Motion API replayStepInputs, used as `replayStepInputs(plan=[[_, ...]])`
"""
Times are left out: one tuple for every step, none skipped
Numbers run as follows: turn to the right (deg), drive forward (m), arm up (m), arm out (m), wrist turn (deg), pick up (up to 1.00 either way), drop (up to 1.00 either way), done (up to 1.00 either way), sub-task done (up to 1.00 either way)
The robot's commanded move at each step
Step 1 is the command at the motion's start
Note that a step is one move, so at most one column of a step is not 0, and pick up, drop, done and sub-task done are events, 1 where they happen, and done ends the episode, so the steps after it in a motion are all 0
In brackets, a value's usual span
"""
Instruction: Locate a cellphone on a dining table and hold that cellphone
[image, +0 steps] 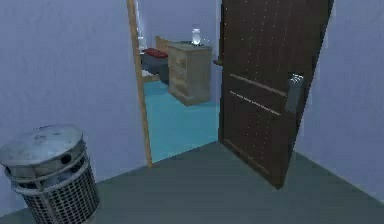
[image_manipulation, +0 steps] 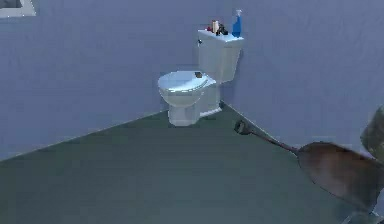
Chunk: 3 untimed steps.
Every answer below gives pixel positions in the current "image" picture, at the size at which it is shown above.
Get light wooden chest of drawers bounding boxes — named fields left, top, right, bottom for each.
left=166, top=41, right=214, bottom=107

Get grey metal mesh bin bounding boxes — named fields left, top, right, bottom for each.
left=0, top=124, right=102, bottom=224

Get white table lamp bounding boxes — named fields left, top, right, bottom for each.
left=191, top=27, right=202, bottom=47

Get light wooden door frame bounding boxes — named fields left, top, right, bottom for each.
left=126, top=0, right=154, bottom=169

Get bed with red pillow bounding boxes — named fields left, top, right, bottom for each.
left=139, top=35, right=170, bottom=85

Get silver door handle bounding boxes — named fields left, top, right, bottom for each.
left=284, top=72, right=305, bottom=114

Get dark brown room door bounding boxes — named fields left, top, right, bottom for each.
left=217, top=0, right=335, bottom=190

